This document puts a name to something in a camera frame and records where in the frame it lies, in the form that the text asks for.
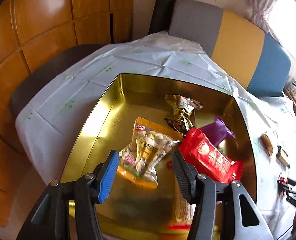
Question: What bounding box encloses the green-edged rice cracker packet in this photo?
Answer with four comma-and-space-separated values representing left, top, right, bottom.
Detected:
276, 144, 290, 167

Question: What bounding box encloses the clear packet of sesame brittle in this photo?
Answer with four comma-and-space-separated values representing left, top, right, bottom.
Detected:
169, 192, 196, 230

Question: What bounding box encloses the light patterned curtain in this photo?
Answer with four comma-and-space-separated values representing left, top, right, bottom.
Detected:
248, 0, 288, 35

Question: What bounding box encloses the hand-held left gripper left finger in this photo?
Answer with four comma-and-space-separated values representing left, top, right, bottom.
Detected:
17, 150, 120, 240

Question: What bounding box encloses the white printed tablecloth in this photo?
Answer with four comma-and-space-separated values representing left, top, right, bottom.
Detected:
15, 31, 296, 240

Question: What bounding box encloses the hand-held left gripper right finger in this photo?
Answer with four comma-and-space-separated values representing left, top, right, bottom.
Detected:
172, 150, 274, 240

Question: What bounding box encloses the wooden cabinet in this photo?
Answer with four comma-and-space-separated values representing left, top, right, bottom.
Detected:
0, 0, 135, 230

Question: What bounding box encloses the clear packet of brown snack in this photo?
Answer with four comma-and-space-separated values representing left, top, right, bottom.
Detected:
261, 133, 274, 157

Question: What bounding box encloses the gold tin box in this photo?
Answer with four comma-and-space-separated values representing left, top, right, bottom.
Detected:
60, 73, 257, 240

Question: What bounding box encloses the black rolled mat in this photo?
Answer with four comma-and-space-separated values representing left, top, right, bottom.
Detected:
148, 0, 179, 36

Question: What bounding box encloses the grey yellow blue sofa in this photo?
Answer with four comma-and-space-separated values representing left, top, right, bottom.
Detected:
168, 0, 292, 97

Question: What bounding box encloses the grey chair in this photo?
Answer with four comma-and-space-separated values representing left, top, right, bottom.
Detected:
9, 44, 108, 154

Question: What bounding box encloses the brown and gold snack packet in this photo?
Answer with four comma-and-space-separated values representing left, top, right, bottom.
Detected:
164, 94, 203, 133

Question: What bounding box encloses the large red snack packet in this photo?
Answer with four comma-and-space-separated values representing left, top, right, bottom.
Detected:
180, 128, 245, 184

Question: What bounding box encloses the purple snack packet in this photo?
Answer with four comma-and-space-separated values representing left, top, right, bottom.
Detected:
199, 116, 236, 147

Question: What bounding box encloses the orange nut packet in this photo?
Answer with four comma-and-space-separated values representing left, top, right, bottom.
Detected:
117, 117, 183, 190

